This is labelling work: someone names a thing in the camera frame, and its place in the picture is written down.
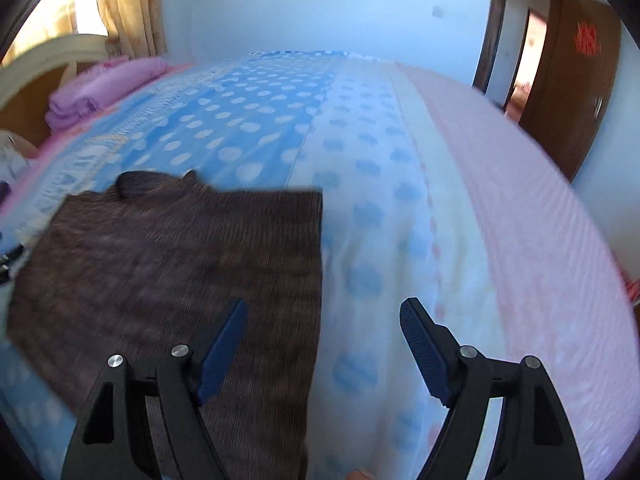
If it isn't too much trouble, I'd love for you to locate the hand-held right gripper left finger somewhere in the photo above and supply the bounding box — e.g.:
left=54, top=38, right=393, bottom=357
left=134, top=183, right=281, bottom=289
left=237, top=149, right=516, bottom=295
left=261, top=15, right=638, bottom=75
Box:
left=61, top=299, right=249, bottom=480

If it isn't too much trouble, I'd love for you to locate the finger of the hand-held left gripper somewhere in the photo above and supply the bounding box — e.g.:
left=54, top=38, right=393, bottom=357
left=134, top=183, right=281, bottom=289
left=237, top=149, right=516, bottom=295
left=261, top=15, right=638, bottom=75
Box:
left=0, top=244, right=24, bottom=283

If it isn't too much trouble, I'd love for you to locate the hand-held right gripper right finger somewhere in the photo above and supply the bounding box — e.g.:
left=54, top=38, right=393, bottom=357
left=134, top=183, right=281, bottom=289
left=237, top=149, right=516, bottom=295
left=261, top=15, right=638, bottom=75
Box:
left=399, top=297, right=586, bottom=480

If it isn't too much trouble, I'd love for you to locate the brown patterned knit sweater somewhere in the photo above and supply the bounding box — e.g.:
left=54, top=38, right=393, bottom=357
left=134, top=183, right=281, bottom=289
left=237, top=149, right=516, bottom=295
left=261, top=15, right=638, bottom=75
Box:
left=6, top=170, right=324, bottom=480

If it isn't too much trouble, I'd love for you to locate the grey patterned pillow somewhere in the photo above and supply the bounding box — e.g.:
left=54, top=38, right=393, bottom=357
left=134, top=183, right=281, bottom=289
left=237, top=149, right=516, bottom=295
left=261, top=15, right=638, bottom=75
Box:
left=0, top=130, right=38, bottom=181

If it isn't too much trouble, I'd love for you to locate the bed with colourful sheet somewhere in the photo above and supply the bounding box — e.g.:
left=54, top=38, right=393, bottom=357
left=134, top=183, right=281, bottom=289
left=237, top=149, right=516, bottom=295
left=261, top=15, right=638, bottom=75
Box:
left=0, top=50, right=640, bottom=480

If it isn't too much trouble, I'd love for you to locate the white wooden headboard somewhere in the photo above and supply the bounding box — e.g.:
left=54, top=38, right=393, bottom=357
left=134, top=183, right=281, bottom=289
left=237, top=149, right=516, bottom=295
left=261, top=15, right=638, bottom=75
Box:
left=0, top=35, right=108, bottom=148

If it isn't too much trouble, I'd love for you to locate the folded pink blanket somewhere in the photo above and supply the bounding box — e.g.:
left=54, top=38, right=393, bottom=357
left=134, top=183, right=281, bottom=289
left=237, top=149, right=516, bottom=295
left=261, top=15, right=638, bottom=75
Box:
left=45, top=56, right=168, bottom=133

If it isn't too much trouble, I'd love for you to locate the red patterned cloth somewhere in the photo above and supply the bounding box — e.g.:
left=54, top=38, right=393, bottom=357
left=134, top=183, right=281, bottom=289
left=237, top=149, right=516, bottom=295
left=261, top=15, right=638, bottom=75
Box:
left=622, top=270, right=640, bottom=306

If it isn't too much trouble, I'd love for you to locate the patterned beige curtain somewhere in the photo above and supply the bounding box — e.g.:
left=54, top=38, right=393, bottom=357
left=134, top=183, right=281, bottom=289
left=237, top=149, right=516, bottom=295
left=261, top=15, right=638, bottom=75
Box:
left=10, top=0, right=96, bottom=63
left=95, top=0, right=168, bottom=58

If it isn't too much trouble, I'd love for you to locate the brown wooden door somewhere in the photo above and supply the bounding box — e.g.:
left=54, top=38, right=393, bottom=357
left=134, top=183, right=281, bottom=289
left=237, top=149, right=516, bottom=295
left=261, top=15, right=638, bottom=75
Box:
left=520, top=0, right=623, bottom=183

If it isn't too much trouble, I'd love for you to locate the red paper door decoration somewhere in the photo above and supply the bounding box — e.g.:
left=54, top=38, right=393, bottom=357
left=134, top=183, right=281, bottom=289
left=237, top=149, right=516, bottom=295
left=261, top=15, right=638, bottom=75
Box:
left=574, top=21, right=601, bottom=56

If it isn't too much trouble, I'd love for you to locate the dark wooden door frame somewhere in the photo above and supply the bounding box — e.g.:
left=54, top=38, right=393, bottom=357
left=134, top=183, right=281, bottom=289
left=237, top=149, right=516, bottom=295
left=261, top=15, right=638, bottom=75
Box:
left=472, top=0, right=566, bottom=111

